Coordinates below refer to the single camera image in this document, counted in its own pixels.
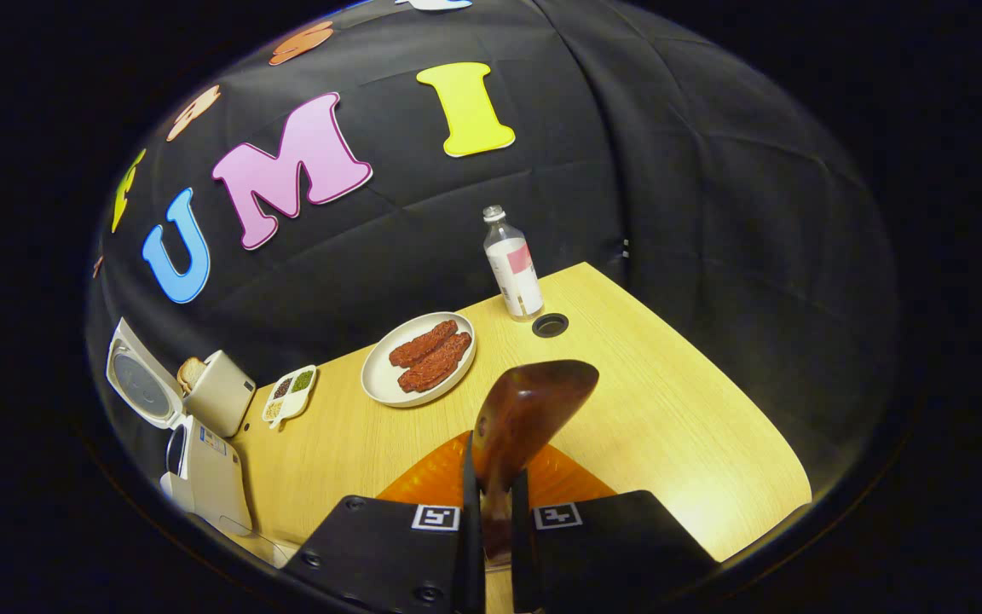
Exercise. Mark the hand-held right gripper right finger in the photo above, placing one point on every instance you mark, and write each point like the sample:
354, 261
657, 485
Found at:
522, 563

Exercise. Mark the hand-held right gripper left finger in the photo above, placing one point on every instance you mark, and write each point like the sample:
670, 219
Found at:
472, 554

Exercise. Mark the brown wooden spoon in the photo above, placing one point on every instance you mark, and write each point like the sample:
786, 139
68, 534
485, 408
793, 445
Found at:
525, 409

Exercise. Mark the white rice cooker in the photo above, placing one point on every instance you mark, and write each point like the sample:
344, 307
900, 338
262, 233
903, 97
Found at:
210, 477

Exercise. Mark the red meat patty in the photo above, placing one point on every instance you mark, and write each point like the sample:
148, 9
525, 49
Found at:
423, 343
436, 365

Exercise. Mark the white round plate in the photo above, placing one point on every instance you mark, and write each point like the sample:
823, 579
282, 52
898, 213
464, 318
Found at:
380, 379

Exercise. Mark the white divided bean dish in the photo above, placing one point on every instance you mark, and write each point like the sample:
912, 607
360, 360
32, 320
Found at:
291, 394

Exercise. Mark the clear bottle with pink label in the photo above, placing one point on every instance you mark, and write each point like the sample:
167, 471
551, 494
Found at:
515, 273

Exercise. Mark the white toaster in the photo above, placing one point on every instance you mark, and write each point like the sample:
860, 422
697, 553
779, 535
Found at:
222, 396

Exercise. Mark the toasted bread slice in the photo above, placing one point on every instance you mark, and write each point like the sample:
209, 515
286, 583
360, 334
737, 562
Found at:
191, 373

